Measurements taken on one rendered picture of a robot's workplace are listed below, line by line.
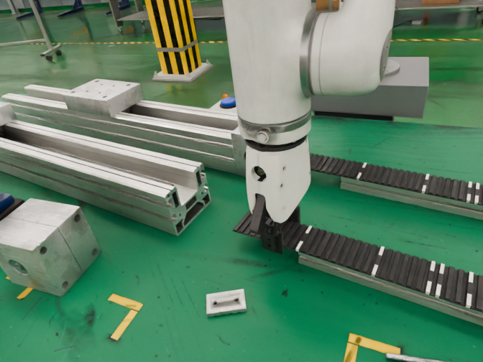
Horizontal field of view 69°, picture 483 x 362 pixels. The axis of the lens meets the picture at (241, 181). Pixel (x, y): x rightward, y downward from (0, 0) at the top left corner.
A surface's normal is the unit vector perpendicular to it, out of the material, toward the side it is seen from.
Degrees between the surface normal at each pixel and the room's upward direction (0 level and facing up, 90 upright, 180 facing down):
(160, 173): 90
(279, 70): 92
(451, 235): 0
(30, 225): 0
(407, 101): 90
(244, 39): 90
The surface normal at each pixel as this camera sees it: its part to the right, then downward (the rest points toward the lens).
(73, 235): 0.93, 0.11
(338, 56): -0.39, 0.35
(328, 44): -0.41, 0.05
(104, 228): -0.11, -0.81
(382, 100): -0.40, 0.56
